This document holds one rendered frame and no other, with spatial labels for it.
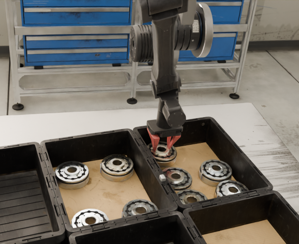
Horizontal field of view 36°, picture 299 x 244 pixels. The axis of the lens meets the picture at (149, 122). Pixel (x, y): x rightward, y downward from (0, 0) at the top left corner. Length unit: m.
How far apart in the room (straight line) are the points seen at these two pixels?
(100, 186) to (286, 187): 0.71
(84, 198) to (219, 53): 2.31
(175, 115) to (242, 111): 0.86
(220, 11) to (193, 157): 1.93
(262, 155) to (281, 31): 2.92
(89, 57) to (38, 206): 2.02
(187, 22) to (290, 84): 2.51
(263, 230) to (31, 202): 0.67
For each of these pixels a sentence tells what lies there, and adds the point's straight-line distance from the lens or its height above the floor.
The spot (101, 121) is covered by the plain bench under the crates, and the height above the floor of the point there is 0.70.
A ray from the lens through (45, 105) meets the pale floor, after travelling 3.44.
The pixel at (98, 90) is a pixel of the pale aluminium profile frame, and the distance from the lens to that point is 3.39.
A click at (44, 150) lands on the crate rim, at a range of 1.42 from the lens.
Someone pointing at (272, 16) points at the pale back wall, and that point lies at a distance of 4.60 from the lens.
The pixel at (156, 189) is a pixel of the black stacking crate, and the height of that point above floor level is 0.89.
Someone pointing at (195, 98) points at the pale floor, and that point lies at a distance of 3.64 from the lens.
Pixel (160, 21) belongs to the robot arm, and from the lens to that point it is 1.08.
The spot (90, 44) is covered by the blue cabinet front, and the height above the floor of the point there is 0.47.
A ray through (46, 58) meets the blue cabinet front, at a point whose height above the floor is 0.38.
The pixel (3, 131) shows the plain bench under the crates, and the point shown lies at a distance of 1.93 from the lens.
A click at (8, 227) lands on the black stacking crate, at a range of 1.34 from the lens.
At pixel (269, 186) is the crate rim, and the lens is 1.38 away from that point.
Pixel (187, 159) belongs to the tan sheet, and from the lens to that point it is 1.58.
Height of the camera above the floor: 1.78
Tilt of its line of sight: 33 degrees down
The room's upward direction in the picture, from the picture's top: 5 degrees clockwise
